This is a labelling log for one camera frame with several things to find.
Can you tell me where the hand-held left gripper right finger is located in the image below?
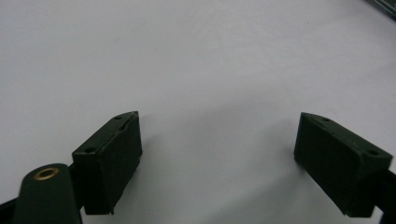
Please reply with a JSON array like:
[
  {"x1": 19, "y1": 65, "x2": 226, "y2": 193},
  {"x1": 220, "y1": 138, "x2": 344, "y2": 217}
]
[{"x1": 293, "y1": 112, "x2": 394, "y2": 218}]

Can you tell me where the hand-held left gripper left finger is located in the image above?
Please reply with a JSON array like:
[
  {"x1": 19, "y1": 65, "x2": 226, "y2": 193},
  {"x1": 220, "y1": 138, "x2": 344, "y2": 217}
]
[{"x1": 71, "y1": 110, "x2": 144, "y2": 216}]

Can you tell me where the dark green object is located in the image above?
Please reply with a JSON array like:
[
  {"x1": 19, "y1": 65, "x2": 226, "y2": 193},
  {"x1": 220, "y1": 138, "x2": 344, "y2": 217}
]
[{"x1": 365, "y1": 0, "x2": 396, "y2": 21}]

